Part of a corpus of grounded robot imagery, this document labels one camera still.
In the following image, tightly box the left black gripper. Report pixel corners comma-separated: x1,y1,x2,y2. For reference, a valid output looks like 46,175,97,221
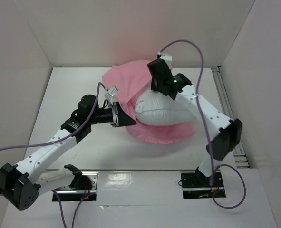
88,102,136,128

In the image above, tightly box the white pillow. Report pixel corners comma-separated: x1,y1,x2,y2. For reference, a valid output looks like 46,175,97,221
134,87,195,126

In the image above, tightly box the pink pillowcase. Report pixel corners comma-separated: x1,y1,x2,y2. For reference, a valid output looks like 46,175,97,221
102,60,195,144

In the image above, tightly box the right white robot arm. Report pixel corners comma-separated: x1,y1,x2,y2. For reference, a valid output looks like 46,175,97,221
147,58,242,186

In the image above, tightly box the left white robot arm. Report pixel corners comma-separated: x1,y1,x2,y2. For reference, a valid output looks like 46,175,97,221
0,95,136,211

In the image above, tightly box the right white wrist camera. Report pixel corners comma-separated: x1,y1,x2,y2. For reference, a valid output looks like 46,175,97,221
157,52,173,70

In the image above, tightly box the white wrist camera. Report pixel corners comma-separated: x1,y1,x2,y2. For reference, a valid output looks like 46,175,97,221
105,87,118,104
157,52,173,70

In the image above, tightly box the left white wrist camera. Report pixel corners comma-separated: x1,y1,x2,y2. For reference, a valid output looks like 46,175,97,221
105,87,118,104

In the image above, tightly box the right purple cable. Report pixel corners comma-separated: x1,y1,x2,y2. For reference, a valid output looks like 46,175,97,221
159,40,247,209

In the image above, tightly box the purple cable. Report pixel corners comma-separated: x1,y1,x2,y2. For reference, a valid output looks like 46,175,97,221
159,40,247,209
0,82,107,228

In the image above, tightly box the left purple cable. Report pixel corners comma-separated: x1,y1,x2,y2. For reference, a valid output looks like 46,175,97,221
0,82,107,228

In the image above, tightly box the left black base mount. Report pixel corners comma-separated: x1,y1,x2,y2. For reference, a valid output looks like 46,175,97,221
55,171,98,202

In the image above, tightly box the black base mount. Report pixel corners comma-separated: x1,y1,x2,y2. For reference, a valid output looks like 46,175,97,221
55,171,98,202
178,171,226,200

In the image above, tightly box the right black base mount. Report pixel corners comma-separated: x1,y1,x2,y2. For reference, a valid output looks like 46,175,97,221
178,171,226,200

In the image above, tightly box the aluminium frame rail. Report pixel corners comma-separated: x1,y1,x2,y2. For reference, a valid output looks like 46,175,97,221
211,66,250,169

